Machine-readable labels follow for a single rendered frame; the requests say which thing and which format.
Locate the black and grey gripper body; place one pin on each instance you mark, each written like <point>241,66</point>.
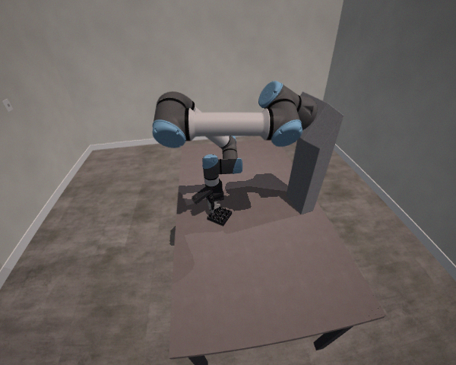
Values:
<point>217,193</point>

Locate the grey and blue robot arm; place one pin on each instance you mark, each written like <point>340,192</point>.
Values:
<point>177,120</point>

